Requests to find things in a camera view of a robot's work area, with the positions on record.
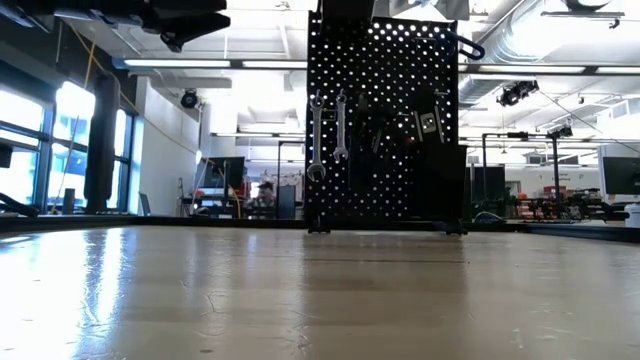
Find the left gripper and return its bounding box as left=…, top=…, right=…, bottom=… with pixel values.
left=54, top=0, right=232, bottom=54

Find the large silver wrench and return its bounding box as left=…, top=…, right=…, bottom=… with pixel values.
left=305, top=89, right=327, bottom=182

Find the small silver wrench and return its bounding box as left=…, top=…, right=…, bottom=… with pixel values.
left=333, top=88, right=350, bottom=162

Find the long ceiling light strip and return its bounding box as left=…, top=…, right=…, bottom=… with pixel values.
left=113, top=57, right=309, bottom=71
left=459, top=63, right=640, bottom=77

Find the black pegboard bin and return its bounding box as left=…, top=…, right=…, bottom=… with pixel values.
left=322, top=0, right=376, bottom=24

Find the black computer monitor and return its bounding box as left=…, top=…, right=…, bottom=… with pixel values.
left=601, top=155, right=640, bottom=197
left=199, top=155, right=246, bottom=190

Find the black pillar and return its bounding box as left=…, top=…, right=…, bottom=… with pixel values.
left=82, top=72, right=122, bottom=215

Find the person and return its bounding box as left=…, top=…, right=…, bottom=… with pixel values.
left=244, top=180, right=279, bottom=220

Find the black perforated pegboard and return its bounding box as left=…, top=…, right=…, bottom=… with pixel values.
left=305, top=12, right=460, bottom=235

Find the glossy black box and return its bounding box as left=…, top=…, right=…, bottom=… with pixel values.
left=413, top=144, right=468, bottom=222

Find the black ceiling camera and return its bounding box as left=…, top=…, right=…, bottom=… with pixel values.
left=496, top=79, right=541, bottom=108
left=546, top=123, right=575, bottom=140
left=179, top=87, right=202, bottom=110

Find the black aluminium table frame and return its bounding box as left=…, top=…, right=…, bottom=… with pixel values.
left=0, top=213, right=640, bottom=244

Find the silver ceiling duct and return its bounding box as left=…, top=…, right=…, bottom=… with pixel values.
left=457, top=0, right=551, bottom=109

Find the black pipe stand frame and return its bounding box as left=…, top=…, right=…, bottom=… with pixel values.
left=481, top=130, right=564, bottom=221

